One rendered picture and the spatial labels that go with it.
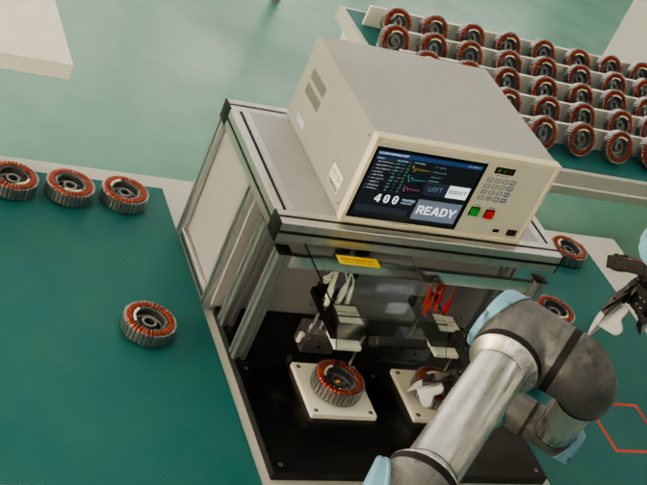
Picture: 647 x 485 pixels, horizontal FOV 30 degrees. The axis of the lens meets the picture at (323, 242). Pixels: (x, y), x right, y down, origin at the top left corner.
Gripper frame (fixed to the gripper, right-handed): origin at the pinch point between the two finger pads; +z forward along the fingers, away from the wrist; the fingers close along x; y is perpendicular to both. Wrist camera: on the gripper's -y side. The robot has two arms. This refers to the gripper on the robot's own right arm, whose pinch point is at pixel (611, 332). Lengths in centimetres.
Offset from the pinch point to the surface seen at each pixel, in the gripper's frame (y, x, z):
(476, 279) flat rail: -29.6, -8.5, 11.7
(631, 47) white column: -284, 304, 75
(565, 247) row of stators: -73, 68, 38
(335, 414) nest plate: -18, -40, 37
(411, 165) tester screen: -37, -33, -11
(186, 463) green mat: -12, -75, 40
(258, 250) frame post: -46, -52, 18
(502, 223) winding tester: -32.9, -6.2, -0.9
